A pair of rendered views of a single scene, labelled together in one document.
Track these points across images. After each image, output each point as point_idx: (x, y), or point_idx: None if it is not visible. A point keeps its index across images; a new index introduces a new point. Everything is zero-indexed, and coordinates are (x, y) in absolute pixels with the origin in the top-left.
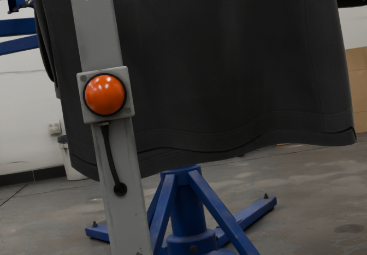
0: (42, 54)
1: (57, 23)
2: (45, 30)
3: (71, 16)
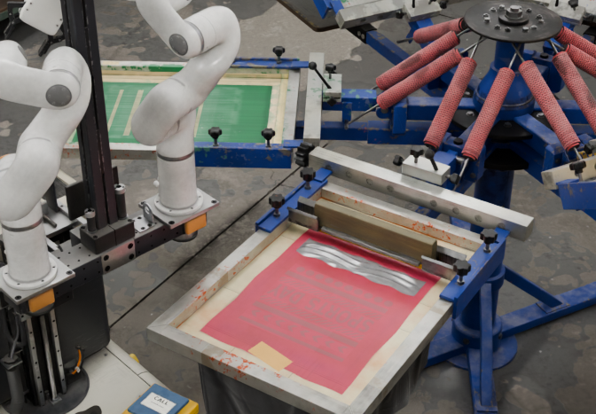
0: None
1: (207, 390)
2: (202, 388)
3: (214, 391)
